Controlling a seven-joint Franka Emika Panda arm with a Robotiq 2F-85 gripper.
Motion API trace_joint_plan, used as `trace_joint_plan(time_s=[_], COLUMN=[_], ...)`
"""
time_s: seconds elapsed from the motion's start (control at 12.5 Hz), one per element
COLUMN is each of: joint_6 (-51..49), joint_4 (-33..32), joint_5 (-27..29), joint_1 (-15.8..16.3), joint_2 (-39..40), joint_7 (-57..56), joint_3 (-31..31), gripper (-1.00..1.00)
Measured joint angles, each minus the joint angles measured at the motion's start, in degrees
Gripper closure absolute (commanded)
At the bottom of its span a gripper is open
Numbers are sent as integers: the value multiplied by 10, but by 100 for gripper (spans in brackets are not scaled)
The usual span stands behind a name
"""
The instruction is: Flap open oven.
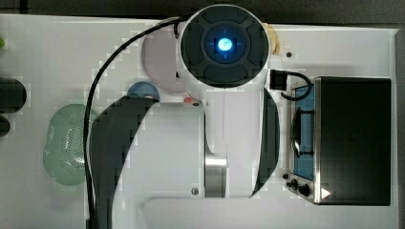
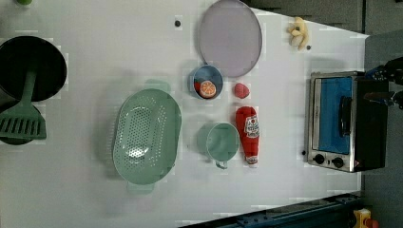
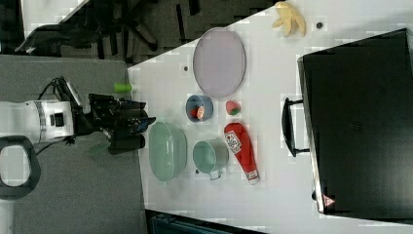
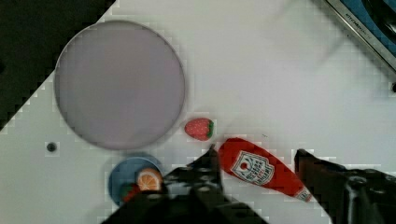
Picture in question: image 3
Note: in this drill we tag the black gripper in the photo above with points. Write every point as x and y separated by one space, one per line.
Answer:
123 122

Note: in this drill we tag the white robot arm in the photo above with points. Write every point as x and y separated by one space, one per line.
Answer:
43 120

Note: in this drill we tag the black toaster oven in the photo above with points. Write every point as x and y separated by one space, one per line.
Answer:
357 99

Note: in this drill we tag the green cylinder knob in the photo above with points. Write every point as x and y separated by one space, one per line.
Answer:
122 88

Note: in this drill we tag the green perforated basket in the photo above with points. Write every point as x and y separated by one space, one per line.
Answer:
167 151

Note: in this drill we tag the strawberry in blue bowl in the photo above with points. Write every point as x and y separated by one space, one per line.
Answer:
194 112

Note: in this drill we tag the small blue bowl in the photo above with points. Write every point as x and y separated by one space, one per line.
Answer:
197 101

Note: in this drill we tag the green mug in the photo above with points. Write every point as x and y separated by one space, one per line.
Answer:
210 157

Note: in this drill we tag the black office chair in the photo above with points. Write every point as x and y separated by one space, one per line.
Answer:
50 24

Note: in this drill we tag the red strawberry toy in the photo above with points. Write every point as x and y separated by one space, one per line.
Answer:
232 107

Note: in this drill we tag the large lilac plate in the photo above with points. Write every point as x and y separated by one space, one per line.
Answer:
219 62

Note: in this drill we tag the red ketchup bottle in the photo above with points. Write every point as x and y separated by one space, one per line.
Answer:
239 142

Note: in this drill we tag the peeled banana toy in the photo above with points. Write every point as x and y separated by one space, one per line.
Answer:
289 15

